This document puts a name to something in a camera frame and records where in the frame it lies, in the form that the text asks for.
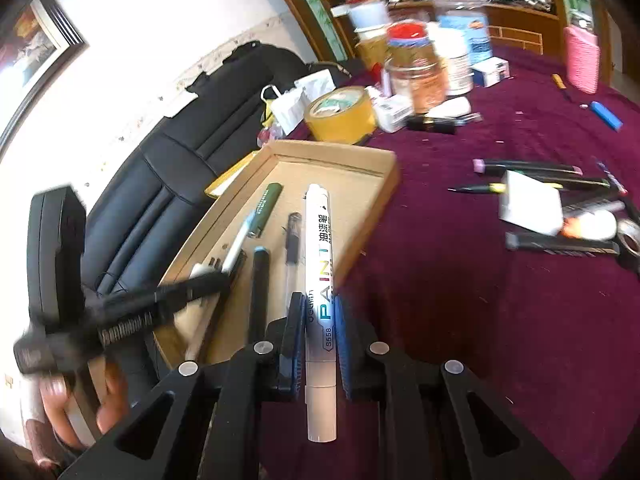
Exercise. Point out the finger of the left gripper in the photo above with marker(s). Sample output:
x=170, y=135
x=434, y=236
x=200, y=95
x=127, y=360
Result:
x=202, y=285

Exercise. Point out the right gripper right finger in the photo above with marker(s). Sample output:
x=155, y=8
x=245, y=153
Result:
x=360, y=373

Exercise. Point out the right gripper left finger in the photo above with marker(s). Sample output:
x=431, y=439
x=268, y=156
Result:
x=285, y=366

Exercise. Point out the white paint marker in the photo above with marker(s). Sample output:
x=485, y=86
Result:
x=320, y=377

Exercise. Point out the white glue bottle orange cap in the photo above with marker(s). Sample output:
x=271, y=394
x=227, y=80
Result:
x=591, y=225

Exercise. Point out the left hand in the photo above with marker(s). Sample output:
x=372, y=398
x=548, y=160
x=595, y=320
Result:
x=75, y=415

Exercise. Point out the black marker blue tip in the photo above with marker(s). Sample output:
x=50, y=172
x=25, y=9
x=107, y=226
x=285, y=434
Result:
x=259, y=295

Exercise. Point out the cardboard tray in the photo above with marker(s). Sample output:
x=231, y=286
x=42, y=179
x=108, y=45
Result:
x=360, y=182

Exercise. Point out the clear gel pen black grip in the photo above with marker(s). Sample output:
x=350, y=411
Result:
x=292, y=249

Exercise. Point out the black leather sofa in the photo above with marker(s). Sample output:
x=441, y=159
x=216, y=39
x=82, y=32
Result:
x=157, y=197

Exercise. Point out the silver marker pen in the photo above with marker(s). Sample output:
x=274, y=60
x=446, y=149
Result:
x=533, y=242

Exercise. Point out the yellow highlighter pen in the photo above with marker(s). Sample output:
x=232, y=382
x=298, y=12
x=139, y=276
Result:
x=501, y=188

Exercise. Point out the yellow tape roll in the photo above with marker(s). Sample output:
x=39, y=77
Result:
x=344, y=115

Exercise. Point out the black lipstick tube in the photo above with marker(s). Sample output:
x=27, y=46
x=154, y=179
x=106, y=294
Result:
x=440, y=125

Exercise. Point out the clear jar red lid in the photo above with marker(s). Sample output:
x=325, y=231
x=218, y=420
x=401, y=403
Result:
x=413, y=65

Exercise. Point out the framed picture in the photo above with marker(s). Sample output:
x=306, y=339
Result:
x=35, y=51

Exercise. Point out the black electrical tape roll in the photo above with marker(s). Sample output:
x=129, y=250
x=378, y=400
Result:
x=628, y=240

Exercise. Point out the blue ballpoint pen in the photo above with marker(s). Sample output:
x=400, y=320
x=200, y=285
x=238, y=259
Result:
x=621, y=189

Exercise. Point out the small white blue box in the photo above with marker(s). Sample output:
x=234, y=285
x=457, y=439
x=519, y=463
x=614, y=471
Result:
x=489, y=72

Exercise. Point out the white plastic jar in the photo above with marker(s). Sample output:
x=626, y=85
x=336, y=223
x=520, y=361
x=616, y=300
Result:
x=450, y=46

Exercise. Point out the small yellow black item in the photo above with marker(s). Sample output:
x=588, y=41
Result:
x=558, y=81

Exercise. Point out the blue white canister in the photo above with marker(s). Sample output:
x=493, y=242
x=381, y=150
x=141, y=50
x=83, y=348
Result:
x=469, y=18

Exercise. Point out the pink knitted bottle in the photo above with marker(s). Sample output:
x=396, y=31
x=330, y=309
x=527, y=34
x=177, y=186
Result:
x=582, y=53

